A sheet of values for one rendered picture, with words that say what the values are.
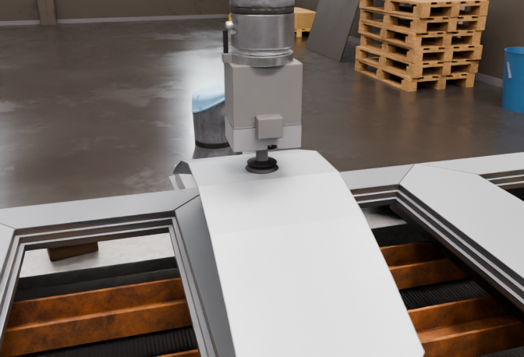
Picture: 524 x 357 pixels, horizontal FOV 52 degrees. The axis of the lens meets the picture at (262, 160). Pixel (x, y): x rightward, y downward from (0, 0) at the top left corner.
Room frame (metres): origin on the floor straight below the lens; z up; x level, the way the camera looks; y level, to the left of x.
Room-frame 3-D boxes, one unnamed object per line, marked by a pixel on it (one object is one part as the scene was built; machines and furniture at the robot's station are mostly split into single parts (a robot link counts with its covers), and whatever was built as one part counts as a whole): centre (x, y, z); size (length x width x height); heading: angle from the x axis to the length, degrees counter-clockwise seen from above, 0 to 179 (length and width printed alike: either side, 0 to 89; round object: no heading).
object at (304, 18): (9.80, -0.48, 0.20); 1.08 x 0.74 x 0.39; 18
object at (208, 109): (1.37, 0.12, 0.89); 0.13 x 0.12 x 0.14; 90
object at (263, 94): (0.64, 0.00, 1.11); 0.10 x 0.09 x 0.16; 13
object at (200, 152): (1.37, 0.12, 0.78); 0.15 x 0.15 x 0.10
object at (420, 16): (6.00, -1.69, 0.43); 1.24 x 0.84 x 0.87; 18
